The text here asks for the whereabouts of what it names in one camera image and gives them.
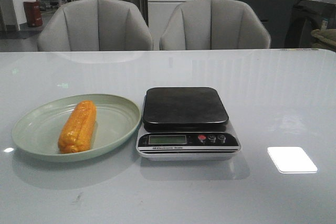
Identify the grey armchair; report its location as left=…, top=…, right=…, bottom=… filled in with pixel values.
left=37, top=0, right=153, bottom=51
left=160, top=0, right=271, bottom=50

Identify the grey armchair on right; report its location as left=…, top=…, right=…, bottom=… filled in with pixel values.
left=160, top=0, right=271, bottom=50

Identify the dark glossy appliance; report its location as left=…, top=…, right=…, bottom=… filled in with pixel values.
left=284, top=0, right=335, bottom=48

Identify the black silver kitchen scale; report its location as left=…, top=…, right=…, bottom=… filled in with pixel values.
left=136, top=87, right=241, bottom=161

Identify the grey armchair on left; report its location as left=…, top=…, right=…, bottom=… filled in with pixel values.
left=37, top=0, right=153, bottom=51

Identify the red trash bin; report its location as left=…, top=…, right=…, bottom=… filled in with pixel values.
left=23, top=1, right=43, bottom=27

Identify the light green plate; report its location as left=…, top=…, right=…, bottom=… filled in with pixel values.
left=12, top=94, right=141, bottom=163

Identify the orange corn cob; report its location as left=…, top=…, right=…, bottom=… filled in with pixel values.
left=58, top=100, right=97, bottom=154

